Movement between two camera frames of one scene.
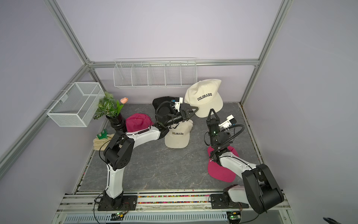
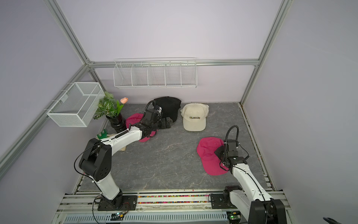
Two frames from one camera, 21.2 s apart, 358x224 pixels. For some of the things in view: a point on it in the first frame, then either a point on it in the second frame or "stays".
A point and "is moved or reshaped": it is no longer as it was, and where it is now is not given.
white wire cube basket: [78, 106] stays
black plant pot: [118, 122] stays
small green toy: [103, 135] stays
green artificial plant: [108, 106] stays
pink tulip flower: [124, 100] stays
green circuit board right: [234, 215] stays
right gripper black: [214, 123] to [218, 151]
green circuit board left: [118, 216] stays
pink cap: [218, 171] is moved or reshaped
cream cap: [206, 94] to [194, 116]
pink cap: [137, 122] stays
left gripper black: [185, 114] to [168, 124]
